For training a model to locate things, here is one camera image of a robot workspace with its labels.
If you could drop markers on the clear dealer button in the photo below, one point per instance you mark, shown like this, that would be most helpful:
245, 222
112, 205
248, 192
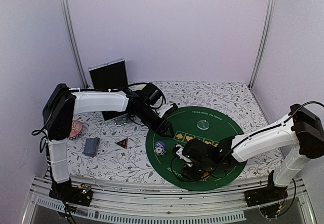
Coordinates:
203, 124

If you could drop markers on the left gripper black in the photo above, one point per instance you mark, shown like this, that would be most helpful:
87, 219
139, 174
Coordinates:
164, 128

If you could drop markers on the red patterned bowl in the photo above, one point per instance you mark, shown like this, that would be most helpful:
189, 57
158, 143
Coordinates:
76, 129

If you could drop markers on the aluminium frame post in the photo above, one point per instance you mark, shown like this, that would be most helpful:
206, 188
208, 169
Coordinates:
73, 43
264, 36

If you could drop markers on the blue playing card deck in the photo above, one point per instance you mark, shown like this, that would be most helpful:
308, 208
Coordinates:
91, 146

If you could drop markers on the small poker chip stack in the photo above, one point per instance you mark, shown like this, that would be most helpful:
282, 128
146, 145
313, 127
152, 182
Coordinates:
160, 151

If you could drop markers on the aluminium poker chip case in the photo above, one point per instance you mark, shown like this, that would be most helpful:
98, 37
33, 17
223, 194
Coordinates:
111, 75

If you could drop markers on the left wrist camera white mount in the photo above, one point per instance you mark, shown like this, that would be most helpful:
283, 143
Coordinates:
166, 109

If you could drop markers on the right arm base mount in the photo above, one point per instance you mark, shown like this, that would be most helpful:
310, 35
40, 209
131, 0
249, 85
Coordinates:
264, 195

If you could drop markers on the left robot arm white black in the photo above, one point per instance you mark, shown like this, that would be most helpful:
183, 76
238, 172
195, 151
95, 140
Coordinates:
147, 103

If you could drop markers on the right aluminium frame post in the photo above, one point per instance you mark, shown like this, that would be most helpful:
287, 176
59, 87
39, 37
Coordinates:
264, 36

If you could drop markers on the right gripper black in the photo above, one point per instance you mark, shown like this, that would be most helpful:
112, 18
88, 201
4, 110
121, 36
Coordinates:
192, 176

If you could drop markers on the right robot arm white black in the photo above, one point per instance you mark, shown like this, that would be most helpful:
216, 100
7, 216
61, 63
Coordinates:
300, 128

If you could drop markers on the black triangular button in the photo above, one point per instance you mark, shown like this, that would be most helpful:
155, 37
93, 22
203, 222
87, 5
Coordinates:
123, 143

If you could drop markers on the left aluminium frame post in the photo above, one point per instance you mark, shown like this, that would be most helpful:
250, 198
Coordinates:
73, 43

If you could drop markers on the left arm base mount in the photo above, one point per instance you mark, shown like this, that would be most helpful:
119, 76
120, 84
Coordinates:
65, 192

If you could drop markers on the purple small blind button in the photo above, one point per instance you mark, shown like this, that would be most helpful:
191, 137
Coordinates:
160, 144

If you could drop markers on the green round poker mat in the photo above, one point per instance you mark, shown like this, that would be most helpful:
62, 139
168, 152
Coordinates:
184, 121

